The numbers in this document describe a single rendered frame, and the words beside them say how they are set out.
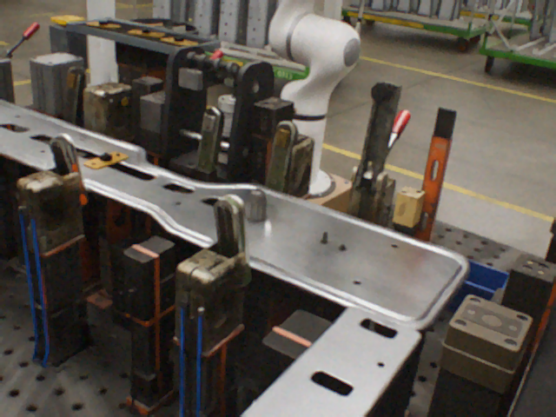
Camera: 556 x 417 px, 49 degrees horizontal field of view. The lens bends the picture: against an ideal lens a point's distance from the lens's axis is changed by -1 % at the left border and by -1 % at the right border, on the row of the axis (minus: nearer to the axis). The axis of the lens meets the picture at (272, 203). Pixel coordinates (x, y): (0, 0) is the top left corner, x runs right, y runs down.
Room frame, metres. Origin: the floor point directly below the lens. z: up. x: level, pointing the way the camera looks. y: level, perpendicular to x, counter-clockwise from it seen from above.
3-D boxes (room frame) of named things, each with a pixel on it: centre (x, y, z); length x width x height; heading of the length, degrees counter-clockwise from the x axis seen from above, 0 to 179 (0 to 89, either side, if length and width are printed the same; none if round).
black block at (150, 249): (0.76, 0.17, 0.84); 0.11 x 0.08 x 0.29; 149
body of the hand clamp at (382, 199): (0.95, -0.17, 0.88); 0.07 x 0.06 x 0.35; 149
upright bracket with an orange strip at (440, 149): (0.89, -0.25, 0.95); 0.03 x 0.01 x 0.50; 59
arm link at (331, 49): (1.45, -0.08, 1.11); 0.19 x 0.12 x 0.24; 50
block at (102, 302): (1.06, 0.31, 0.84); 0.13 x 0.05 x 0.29; 149
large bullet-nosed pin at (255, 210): (0.87, 0.02, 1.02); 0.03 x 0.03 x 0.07
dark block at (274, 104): (1.12, 0.01, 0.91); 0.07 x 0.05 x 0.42; 149
